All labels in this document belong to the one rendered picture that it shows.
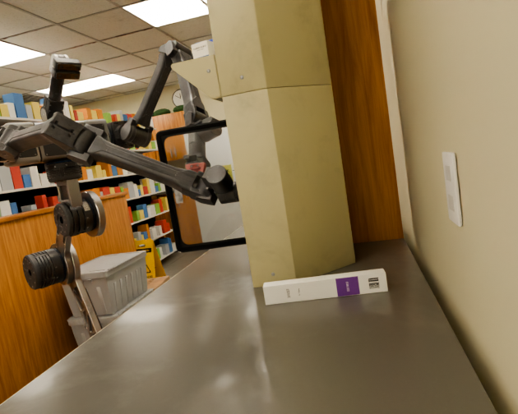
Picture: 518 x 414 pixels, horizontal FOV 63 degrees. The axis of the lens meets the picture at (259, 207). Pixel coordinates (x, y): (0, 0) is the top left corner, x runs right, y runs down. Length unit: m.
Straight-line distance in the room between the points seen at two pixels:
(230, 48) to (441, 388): 0.80
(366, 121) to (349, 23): 0.30
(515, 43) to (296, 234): 0.70
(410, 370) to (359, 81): 0.93
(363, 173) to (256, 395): 0.88
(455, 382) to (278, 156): 0.60
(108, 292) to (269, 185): 2.31
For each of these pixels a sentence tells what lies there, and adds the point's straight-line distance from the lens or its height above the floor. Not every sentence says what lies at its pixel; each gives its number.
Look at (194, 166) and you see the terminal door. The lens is 1.35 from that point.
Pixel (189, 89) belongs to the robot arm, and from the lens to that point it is 1.58.
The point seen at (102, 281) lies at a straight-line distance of 3.16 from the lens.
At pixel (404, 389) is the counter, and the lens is 0.60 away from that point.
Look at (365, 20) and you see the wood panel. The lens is 1.39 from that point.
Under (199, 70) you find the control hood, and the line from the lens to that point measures 1.05.
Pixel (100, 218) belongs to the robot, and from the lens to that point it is 1.86.
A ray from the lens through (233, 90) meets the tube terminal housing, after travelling 1.02.
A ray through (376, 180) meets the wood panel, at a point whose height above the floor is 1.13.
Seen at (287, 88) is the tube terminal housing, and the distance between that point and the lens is 1.04.
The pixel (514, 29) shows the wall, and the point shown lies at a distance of 0.45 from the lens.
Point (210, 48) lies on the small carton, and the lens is 1.15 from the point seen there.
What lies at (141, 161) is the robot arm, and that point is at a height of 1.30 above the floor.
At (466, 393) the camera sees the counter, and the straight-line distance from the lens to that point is 0.60.
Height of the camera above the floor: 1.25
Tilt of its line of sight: 7 degrees down
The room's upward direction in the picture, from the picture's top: 9 degrees counter-clockwise
